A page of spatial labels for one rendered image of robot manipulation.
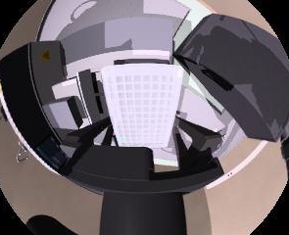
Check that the white microplate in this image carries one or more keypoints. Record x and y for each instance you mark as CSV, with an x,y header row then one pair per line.
x,y
152,129

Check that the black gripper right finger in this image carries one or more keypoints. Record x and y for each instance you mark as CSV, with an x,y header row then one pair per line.
x,y
204,141

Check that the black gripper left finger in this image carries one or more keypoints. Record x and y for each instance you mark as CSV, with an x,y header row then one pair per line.
x,y
87,133

